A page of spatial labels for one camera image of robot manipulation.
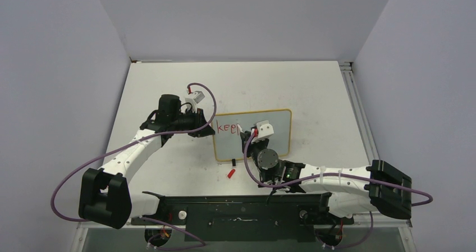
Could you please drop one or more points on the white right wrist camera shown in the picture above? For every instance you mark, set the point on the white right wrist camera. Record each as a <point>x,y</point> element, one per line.
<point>262,130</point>

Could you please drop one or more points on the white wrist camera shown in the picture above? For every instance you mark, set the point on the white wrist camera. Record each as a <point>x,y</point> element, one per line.
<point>262,130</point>
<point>193,99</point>

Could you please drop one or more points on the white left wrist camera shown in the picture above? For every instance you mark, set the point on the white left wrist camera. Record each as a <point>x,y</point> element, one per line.
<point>193,99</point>

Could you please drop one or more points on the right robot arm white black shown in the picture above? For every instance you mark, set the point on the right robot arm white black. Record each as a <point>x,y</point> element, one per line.
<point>378,187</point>

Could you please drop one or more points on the yellow framed whiteboard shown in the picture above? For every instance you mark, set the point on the yellow framed whiteboard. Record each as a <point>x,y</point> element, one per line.
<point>274,125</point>

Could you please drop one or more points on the red marker cap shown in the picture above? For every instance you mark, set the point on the red marker cap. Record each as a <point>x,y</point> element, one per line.
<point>231,173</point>

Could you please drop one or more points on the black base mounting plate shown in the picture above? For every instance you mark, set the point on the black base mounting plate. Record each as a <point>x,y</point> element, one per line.
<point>250,218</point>

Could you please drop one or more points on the aluminium rail right side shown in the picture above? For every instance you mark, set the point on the aluminium rail right side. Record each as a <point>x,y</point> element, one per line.
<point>360,115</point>

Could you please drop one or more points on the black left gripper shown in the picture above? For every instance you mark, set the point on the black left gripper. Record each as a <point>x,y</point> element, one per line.
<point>198,118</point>

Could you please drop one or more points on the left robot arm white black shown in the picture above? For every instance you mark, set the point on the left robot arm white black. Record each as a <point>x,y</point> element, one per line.
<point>105,197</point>

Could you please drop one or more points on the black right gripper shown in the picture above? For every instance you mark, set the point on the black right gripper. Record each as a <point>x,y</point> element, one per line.
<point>253,144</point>

